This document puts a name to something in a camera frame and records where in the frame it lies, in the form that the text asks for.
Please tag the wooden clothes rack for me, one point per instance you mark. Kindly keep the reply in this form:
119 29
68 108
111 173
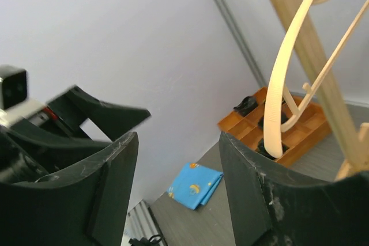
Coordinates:
281 111

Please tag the aluminium frame rail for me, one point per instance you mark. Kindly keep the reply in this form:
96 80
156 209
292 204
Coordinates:
239 39

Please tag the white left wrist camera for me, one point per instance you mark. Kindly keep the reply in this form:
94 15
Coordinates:
15 103

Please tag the rolled dark sock bottom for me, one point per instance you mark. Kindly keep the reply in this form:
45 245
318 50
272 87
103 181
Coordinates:
270 152

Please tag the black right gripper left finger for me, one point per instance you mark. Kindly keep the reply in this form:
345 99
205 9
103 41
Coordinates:
83 204

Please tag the blue folded cloth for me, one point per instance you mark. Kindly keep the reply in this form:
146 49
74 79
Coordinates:
194 185

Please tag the rolled dark sock top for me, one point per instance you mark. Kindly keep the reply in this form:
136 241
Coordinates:
247 105

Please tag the wooden compartment tray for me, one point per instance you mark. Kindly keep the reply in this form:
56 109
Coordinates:
310 129

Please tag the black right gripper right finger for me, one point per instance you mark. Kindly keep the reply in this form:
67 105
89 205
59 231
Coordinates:
273 205

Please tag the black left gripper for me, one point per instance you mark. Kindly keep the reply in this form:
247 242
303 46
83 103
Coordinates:
52 139

